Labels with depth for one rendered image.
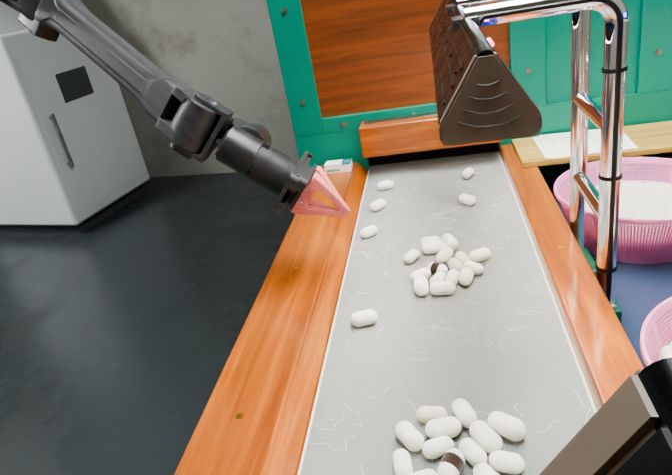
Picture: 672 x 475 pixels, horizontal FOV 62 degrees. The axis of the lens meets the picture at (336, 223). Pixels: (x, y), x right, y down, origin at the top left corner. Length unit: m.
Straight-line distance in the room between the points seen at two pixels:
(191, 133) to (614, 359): 0.59
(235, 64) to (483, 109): 3.27
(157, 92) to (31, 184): 2.84
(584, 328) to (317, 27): 0.84
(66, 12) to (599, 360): 0.88
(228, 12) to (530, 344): 3.16
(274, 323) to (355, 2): 0.73
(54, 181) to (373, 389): 2.98
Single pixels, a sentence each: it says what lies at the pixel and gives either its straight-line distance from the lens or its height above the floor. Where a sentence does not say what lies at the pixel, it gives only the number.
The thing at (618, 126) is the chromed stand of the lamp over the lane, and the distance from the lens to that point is 0.72.
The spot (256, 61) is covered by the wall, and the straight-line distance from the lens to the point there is 3.62.
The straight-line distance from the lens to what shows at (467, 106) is 0.46.
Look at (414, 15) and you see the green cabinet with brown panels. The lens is 1.24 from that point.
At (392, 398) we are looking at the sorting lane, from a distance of 0.66.
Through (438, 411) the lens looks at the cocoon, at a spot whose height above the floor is 0.76.
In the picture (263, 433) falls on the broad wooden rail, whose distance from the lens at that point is 0.62.
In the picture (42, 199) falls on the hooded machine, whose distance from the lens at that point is 3.64.
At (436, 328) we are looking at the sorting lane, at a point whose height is 0.74.
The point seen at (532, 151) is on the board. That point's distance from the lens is 1.21.
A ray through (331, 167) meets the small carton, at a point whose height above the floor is 0.78.
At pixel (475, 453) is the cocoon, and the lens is 0.58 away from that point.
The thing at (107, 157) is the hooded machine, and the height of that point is 0.35.
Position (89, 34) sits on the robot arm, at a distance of 0.95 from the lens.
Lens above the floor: 1.19
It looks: 25 degrees down
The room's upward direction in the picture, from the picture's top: 11 degrees counter-clockwise
